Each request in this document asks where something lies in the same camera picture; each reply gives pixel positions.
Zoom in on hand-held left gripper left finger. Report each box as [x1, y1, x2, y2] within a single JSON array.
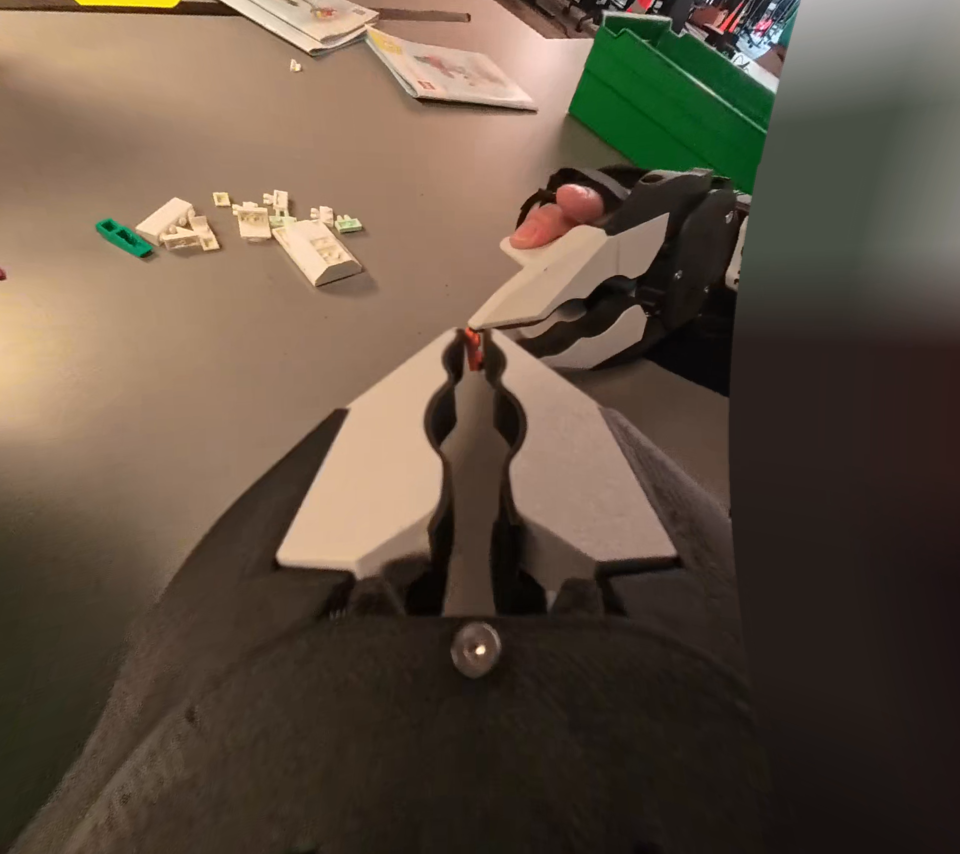
[[274, 329, 462, 581]]

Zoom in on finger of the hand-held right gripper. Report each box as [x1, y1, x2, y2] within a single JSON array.
[[467, 212, 672, 332], [516, 282, 657, 371]]

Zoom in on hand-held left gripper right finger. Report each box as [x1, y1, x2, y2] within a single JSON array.
[[484, 329, 680, 609]]

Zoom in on pile of white lego pieces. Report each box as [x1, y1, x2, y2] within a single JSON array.
[[135, 188, 336, 252]]

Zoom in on dark green lego piece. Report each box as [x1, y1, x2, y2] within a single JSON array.
[[95, 218, 155, 260]]

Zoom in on large white sloped lego brick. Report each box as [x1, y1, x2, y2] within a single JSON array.
[[271, 220, 364, 288]]

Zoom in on person's right hand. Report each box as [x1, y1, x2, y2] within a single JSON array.
[[508, 164, 648, 251]]

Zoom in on green plastic bin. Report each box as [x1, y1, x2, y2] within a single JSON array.
[[567, 12, 779, 197]]

